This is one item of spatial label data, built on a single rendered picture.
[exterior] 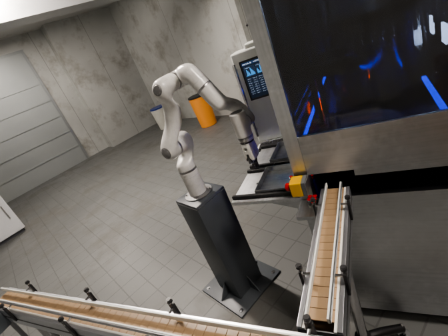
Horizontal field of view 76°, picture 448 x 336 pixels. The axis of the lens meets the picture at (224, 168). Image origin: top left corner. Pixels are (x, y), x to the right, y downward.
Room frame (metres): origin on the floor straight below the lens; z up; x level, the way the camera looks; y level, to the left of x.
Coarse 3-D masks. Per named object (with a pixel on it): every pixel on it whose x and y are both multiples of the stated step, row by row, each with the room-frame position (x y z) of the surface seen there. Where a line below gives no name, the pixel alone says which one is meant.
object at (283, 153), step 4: (280, 144) 1.88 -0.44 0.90; (276, 148) 1.81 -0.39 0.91; (280, 148) 1.85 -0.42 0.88; (284, 148) 1.82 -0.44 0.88; (276, 152) 1.79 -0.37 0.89; (280, 152) 1.78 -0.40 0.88; (284, 152) 1.76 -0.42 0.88; (272, 156) 1.72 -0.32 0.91; (276, 156) 1.75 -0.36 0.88; (280, 156) 1.73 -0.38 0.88; (284, 156) 1.70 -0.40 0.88; (272, 160) 1.66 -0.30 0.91; (276, 160) 1.64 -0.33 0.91; (280, 160) 1.63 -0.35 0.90; (284, 160) 1.62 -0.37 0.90
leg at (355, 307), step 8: (352, 272) 0.91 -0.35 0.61; (352, 280) 0.91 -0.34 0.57; (352, 288) 0.90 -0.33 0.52; (352, 296) 0.91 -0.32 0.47; (352, 304) 0.91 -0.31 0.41; (360, 304) 0.92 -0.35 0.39; (352, 312) 0.92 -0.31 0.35; (360, 312) 0.91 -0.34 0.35; (360, 320) 0.90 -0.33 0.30; (360, 328) 0.91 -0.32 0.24
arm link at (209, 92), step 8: (208, 88) 1.44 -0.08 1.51; (216, 88) 1.46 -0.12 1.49; (208, 96) 1.44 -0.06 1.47; (216, 96) 1.43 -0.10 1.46; (224, 96) 1.44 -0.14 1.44; (216, 104) 1.42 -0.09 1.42; (224, 104) 1.42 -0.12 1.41; (232, 104) 1.46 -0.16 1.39; (240, 104) 1.47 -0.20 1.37; (248, 112) 1.46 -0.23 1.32
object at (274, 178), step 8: (272, 168) 1.58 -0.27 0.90; (280, 168) 1.55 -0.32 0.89; (288, 168) 1.52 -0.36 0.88; (264, 176) 1.53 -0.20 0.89; (272, 176) 1.51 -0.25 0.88; (280, 176) 1.48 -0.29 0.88; (288, 176) 1.44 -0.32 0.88; (264, 184) 1.46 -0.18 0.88; (272, 184) 1.43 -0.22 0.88; (280, 184) 1.39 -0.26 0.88; (256, 192) 1.37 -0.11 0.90; (264, 192) 1.35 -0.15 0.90
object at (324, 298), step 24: (336, 192) 1.06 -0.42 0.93; (336, 216) 0.92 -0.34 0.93; (312, 240) 0.84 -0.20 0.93; (336, 240) 0.76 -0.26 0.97; (312, 264) 0.70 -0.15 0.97; (336, 264) 0.68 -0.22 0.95; (312, 288) 0.63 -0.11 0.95; (336, 288) 0.62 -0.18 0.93; (312, 312) 0.57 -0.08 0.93; (336, 312) 0.54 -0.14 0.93
